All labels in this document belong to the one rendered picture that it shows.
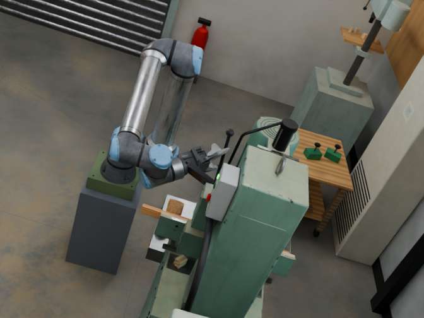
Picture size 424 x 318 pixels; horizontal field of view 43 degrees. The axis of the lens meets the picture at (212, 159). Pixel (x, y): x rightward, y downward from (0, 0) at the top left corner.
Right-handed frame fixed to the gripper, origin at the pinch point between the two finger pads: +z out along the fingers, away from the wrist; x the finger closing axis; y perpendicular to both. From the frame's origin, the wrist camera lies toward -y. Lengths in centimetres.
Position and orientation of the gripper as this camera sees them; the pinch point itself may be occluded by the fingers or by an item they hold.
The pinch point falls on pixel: (226, 158)
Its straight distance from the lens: 222.6
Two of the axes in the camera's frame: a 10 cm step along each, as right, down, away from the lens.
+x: -2.3, 4.9, 8.4
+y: -4.2, -8.3, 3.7
